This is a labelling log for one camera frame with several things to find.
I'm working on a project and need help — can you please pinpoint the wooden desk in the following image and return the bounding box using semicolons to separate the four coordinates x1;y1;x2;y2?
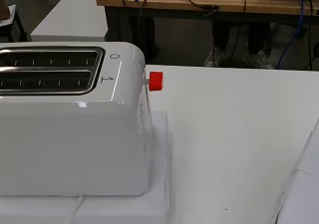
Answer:
96;0;319;54

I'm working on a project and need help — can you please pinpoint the white flat box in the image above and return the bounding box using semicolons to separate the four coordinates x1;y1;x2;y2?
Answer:
271;117;319;224

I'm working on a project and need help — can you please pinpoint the person's leg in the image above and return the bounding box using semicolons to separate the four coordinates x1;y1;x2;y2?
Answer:
211;19;234;53
248;20;272;53

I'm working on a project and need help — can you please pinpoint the red toaster lever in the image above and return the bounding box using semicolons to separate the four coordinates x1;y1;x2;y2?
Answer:
143;71;164;93

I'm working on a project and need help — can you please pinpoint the white cabinet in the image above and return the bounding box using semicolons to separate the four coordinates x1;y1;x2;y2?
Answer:
30;0;110;43

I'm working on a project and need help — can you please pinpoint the brown cardboard box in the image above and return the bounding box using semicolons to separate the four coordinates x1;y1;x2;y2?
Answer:
0;0;11;21

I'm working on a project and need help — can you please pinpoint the steel toaster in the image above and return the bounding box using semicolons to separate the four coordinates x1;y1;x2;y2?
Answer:
0;41;155;197

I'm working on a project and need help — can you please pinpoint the blue cable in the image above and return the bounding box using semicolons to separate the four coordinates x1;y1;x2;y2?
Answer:
277;0;307;70

